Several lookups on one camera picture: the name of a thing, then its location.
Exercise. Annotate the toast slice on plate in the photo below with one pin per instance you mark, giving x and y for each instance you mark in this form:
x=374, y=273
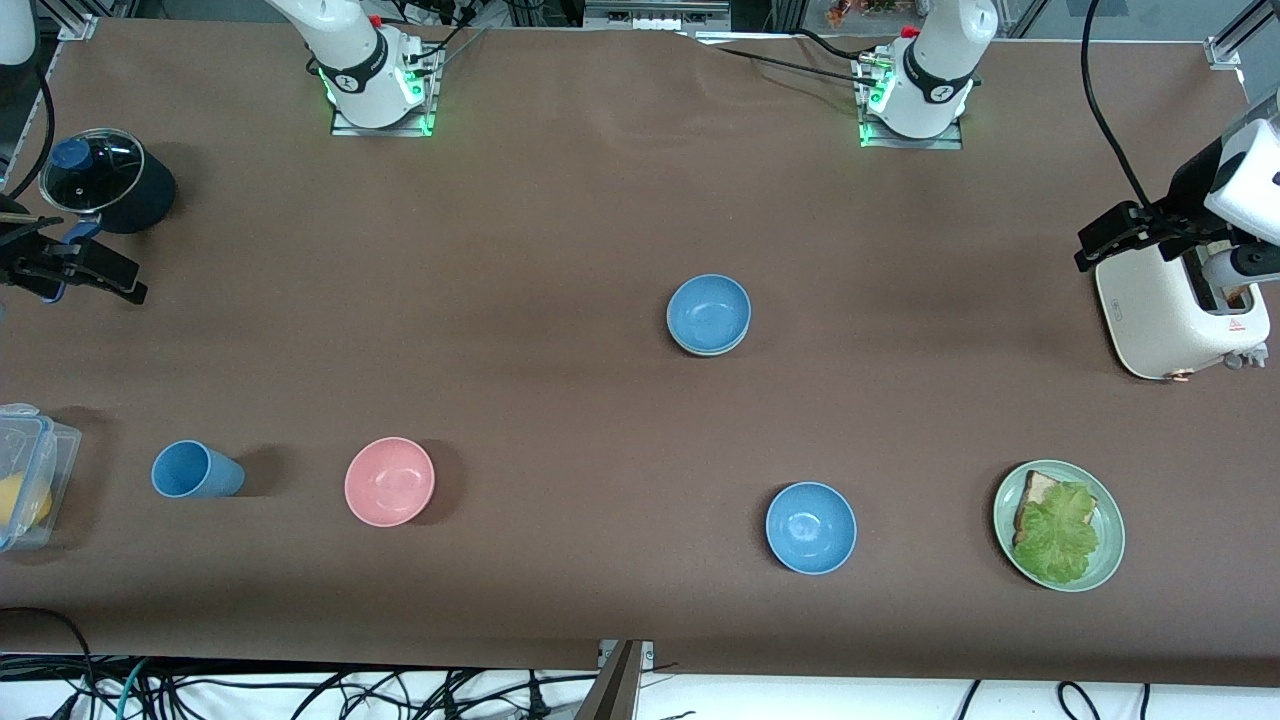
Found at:
x=1035, y=490

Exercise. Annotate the brown bread slice in toaster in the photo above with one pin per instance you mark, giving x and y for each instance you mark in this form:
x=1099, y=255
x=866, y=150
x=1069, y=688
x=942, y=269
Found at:
x=1236, y=296

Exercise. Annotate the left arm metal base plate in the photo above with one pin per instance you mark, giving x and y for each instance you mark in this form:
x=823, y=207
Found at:
x=900, y=143

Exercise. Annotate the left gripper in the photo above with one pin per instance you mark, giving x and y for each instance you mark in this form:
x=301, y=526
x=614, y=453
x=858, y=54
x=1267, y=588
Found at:
x=1187, y=193

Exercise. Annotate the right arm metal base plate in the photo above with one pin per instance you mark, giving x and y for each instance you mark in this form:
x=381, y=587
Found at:
x=350, y=128

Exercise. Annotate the green bowl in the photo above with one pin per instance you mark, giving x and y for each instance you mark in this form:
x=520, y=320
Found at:
x=715, y=352

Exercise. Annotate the blue cup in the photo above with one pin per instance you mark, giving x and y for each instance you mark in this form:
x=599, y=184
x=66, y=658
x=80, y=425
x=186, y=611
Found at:
x=190, y=470

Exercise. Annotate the metal table edge bracket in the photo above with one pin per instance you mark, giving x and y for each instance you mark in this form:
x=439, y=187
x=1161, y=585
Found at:
x=645, y=652

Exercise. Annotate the grey power strip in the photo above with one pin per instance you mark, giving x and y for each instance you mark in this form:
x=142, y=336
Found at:
x=655, y=12

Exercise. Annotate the pink bowl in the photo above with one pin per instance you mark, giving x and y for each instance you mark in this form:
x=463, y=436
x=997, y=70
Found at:
x=390, y=482

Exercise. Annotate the brown table cover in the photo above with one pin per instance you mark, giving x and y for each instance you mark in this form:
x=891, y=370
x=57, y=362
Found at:
x=500, y=250

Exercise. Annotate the yellow food in container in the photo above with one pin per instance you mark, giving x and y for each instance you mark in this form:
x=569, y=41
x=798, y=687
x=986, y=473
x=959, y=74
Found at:
x=20, y=500

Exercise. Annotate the cream white toaster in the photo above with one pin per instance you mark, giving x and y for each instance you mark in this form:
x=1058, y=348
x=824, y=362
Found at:
x=1160, y=320

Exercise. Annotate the aluminium frame profile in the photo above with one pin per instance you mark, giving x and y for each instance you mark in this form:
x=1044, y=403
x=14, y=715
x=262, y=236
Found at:
x=1240, y=30

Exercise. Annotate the green lettuce leaf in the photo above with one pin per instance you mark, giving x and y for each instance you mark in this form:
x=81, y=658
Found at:
x=1055, y=535

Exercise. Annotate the clear plastic container blue lid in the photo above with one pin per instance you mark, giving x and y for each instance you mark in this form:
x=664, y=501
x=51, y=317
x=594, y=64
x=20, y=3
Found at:
x=55, y=450

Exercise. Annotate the dark metal post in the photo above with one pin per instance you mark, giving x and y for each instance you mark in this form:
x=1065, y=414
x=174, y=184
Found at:
x=610, y=695

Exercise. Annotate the green plate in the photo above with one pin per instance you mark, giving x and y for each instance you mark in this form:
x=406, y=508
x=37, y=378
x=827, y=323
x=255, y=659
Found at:
x=1110, y=560

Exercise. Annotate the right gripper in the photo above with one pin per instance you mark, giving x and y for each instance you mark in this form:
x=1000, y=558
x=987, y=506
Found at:
x=14, y=252

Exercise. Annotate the blue bowl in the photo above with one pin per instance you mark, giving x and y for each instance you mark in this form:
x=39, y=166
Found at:
x=708, y=312
x=811, y=528

